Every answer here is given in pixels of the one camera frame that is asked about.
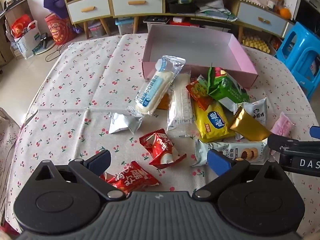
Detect white cookie packet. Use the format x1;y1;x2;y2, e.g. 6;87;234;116
191;139;268;167

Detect clear plastic storage bin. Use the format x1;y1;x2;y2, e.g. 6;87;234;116
115;17;137;35

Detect yellow egg tray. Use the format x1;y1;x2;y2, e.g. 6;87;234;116
241;34;272;54

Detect yellow biscuit packet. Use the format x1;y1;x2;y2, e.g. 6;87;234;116
192;100;237;143

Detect purple fan cover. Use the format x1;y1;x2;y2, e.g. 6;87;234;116
44;0;67;18

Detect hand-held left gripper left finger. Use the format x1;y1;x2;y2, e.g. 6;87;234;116
32;150;127;201

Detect orange snack packet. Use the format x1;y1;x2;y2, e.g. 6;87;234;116
156;92;172;110

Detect wooden cabinet white drawers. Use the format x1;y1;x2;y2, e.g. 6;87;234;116
60;0;295;39

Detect pink snack packet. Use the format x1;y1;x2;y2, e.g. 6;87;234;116
270;112;295;136

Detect silver foil packet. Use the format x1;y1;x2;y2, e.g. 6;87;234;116
108;106;144;134

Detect black box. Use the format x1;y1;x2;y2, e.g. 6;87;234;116
166;0;200;14

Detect blue plastic stool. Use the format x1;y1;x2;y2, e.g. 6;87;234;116
275;22;320;102

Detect clear white bread packet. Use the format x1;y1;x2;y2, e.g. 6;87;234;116
166;71;194;138

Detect red printed snack packet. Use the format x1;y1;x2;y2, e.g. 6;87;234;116
100;160;161;194

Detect white packet cartoon face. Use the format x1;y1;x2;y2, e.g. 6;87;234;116
241;97;268;130

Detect red packet white filling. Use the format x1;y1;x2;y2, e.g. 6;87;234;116
139;129;187;169

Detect orange-red cracker packet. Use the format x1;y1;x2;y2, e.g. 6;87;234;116
186;80;213;112

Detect cherry print tablecloth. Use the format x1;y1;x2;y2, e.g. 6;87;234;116
7;33;316;235

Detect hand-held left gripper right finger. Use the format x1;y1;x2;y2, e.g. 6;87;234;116
192;150;288;200

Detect gold foil packet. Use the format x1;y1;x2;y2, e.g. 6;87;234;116
229;106;272;142

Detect red gift bag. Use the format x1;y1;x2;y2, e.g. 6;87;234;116
44;12;75;46

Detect white paper bag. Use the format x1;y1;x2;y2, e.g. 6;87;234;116
10;15;42;59

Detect white bread packet blue label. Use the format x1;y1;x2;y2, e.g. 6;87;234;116
135;55;187;117

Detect pink cardboard box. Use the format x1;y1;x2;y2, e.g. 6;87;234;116
142;24;258;88

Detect green snack packet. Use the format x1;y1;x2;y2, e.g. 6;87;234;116
205;66;250;112

